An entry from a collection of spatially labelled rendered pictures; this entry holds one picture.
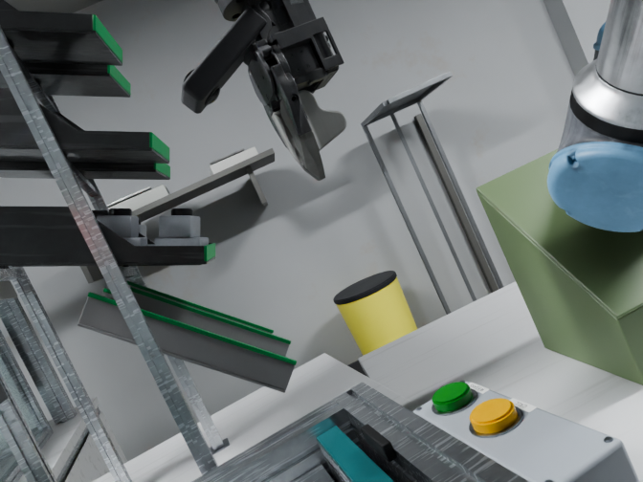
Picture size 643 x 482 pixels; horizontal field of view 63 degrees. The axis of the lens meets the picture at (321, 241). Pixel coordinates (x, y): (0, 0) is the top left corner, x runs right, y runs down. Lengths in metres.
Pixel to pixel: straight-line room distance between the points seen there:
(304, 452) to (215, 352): 0.17
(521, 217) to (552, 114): 3.30
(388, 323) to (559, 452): 2.58
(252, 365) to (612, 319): 0.44
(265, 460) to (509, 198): 0.47
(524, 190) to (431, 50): 3.06
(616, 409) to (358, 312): 2.39
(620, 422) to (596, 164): 0.28
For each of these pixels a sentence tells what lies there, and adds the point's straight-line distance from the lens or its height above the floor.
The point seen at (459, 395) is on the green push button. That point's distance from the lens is 0.54.
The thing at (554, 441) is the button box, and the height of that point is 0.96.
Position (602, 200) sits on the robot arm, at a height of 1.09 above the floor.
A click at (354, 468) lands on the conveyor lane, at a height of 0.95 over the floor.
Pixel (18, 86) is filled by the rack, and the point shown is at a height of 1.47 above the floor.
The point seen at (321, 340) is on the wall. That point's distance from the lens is 3.58.
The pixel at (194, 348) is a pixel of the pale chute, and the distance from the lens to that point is 0.71.
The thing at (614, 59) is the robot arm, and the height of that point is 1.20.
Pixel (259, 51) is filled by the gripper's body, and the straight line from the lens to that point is 0.56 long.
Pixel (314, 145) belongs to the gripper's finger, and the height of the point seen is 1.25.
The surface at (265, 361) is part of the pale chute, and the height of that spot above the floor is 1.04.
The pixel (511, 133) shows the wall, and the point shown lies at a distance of 3.88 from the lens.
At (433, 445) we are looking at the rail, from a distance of 0.51.
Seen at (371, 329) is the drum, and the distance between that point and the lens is 3.00.
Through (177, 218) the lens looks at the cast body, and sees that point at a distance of 0.74.
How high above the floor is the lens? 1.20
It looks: 4 degrees down
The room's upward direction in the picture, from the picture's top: 25 degrees counter-clockwise
